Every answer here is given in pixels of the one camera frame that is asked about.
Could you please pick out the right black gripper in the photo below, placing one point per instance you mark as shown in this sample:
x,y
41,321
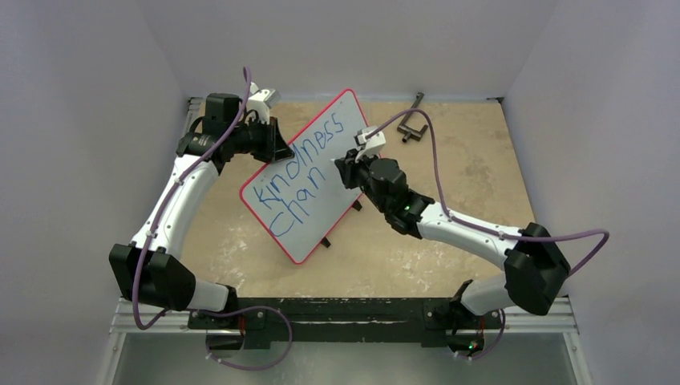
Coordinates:
x,y
350,171

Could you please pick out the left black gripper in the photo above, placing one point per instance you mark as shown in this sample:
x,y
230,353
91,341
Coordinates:
x,y
275,148

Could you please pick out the red framed whiteboard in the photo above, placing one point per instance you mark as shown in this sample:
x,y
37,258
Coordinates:
x,y
298,201

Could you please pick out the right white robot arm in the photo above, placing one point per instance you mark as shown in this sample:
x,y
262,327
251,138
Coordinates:
x,y
532,271

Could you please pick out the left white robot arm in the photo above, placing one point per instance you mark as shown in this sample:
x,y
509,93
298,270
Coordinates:
x,y
148,268

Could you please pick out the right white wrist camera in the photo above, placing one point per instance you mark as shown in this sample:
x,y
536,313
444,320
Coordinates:
x,y
369,143

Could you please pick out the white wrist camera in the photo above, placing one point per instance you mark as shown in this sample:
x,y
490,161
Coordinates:
x,y
369,143
260,101

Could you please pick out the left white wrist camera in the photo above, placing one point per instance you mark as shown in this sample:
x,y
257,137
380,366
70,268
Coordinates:
x,y
260,101

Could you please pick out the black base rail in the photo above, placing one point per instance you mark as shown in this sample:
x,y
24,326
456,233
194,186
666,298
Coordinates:
x,y
277,332

